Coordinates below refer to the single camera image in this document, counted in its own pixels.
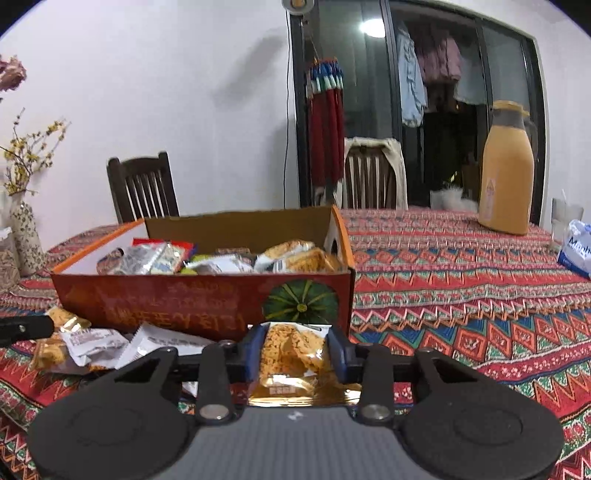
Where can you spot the red tassel hanging decoration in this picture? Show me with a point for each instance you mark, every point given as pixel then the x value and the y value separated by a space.
pixel 325 129

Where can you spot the yellow thermos jug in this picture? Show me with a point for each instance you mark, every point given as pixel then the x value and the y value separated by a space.
pixel 505 184

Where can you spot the round wall lamp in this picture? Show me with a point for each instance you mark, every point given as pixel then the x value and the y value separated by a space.
pixel 298 3

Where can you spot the yellow crispy snack gold packet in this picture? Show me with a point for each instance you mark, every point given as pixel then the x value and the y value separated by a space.
pixel 291 355

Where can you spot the white serrated snack packet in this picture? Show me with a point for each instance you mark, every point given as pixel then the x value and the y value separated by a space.
pixel 157 344

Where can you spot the pink hanging garment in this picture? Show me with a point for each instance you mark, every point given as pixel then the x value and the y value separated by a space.
pixel 441 60

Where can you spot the dark wooden chair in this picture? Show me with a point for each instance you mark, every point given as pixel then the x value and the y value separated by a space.
pixel 138 166

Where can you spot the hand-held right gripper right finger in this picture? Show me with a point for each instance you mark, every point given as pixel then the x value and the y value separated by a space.
pixel 337 353

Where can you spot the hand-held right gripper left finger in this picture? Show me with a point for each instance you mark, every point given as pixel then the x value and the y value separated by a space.
pixel 249 355

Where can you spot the white fluffy thing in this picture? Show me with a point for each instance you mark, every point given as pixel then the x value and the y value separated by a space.
pixel 452 201

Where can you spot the small yellow snack packet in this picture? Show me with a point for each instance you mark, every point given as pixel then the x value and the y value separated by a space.
pixel 64 317
pixel 48 353

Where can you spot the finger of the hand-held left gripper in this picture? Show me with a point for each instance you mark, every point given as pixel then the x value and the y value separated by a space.
pixel 27 328

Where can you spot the beige cloth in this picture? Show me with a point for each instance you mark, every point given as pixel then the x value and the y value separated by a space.
pixel 398 170

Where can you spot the speckled slim vase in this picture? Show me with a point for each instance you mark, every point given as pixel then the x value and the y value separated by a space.
pixel 27 235

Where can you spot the blue and white tissue pack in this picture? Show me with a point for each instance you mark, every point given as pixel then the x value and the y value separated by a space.
pixel 577 249

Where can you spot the pale hanging garment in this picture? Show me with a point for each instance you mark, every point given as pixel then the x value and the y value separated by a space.
pixel 471 87

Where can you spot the clear bag of grains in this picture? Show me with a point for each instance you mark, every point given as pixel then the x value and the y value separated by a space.
pixel 7 267

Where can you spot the yellow flower branches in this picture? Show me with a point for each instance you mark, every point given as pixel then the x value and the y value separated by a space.
pixel 23 161

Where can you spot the clear glass with straw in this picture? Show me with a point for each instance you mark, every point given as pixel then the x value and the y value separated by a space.
pixel 561 221

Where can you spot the orange cardboard box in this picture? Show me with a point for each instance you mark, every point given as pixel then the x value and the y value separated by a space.
pixel 184 295

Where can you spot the dried pink roses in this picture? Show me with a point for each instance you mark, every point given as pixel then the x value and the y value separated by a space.
pixel 11 74

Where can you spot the slatted wooden chair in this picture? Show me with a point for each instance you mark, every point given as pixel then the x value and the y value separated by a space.
pixel 364 159

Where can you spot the pile of assorted snacks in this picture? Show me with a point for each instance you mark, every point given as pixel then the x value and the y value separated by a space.
pixel 221 263

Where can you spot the black framed glass door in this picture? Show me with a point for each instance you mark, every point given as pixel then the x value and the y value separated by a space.
pixel 355 69

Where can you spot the light blue hanging garment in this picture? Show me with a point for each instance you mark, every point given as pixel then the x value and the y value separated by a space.
pixel 411 83

